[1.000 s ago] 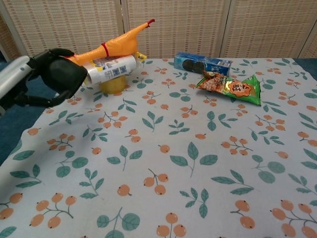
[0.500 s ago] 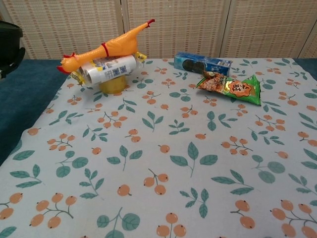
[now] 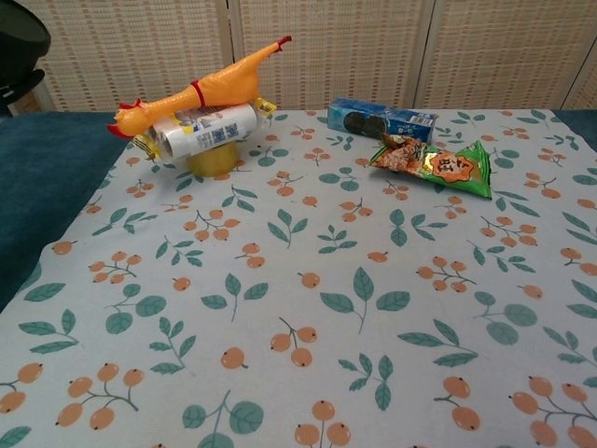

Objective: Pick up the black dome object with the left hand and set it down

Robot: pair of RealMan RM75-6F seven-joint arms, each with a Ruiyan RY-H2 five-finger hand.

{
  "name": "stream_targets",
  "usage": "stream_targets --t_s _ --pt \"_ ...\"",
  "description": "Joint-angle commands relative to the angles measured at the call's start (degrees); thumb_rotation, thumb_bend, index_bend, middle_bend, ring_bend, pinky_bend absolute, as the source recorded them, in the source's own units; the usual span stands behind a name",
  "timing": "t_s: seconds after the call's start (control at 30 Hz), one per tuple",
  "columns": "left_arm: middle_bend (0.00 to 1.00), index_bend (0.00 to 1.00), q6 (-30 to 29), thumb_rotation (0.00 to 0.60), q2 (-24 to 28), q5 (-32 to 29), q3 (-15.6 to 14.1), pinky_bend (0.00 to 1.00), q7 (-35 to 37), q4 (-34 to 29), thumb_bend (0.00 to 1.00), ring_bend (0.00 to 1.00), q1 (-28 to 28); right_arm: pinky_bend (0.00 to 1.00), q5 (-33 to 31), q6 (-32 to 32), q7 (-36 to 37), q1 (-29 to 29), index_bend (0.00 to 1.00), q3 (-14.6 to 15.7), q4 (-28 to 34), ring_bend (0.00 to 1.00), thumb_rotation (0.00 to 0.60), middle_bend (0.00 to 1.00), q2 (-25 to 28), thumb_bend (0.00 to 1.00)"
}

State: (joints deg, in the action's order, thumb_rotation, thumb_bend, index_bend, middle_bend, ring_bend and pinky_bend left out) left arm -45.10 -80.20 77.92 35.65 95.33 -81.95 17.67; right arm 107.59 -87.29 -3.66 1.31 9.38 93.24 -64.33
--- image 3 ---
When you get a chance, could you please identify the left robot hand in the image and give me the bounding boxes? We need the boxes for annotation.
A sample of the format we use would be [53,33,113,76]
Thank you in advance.
[0,68,46,118]

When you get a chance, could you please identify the black bowl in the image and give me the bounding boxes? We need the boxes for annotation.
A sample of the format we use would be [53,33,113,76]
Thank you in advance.
[0,0,51,60]

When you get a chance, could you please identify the white candy-shaped snack package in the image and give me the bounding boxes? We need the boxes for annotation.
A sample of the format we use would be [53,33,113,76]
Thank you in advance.
[132,96,276,164]

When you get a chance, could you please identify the yellow rubber chicken toy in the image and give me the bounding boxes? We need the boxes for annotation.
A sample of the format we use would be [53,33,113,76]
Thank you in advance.
[105,34,293,140]

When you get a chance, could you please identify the woven folding screen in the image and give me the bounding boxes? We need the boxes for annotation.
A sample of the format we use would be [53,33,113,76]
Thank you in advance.
[0,0,597,113]

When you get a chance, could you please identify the floral fruit-print tablecloth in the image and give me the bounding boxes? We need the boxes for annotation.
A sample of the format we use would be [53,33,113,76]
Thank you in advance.
[0,107,597,448]

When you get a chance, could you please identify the blue cookie box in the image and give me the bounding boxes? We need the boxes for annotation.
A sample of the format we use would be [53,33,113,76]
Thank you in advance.
[326,96,439,143]

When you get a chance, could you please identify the green snack bag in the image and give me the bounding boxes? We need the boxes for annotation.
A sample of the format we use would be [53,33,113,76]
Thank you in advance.
[368,132,494,201]

